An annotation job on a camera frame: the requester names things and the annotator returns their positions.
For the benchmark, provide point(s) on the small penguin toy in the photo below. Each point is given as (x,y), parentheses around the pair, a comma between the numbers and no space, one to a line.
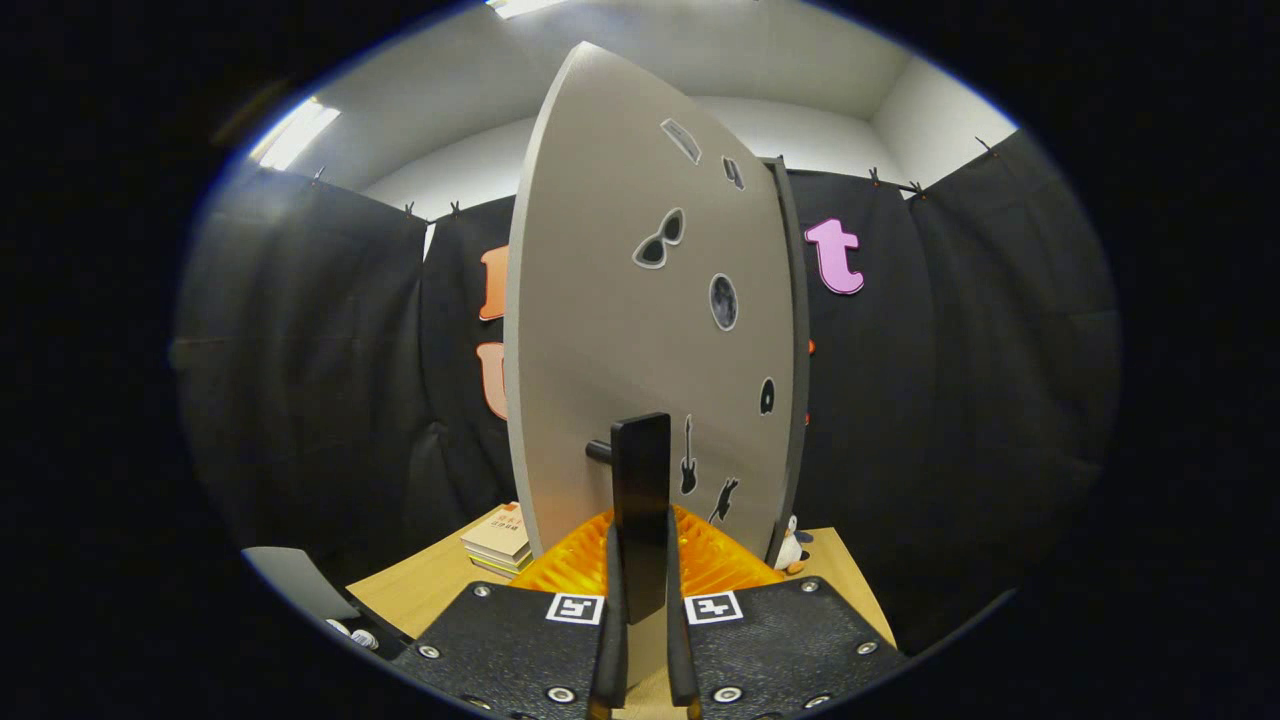
(790,550)

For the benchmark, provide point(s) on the narrow ceiling light panel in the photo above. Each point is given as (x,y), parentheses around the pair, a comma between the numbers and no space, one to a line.
(292,135)

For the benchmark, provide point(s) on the white paper tags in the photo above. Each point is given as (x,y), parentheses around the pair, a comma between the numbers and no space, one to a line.
(362,638)

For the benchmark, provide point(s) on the black backdrop cloth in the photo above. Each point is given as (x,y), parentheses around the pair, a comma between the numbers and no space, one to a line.
(300,400)

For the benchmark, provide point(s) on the dark grey shoe cabinet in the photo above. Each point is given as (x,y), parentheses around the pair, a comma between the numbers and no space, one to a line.
(800,350)

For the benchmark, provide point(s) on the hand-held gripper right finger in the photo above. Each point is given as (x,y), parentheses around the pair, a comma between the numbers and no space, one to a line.
(680,660)

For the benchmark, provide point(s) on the wide ceiling light panel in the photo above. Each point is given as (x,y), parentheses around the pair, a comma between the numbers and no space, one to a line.
(520,6)

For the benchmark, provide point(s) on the beige shoe cabinet door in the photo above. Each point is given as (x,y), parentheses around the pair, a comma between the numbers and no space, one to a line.
(620,300)

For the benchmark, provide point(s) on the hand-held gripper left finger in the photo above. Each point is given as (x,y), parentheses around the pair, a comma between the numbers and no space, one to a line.
(610,660)

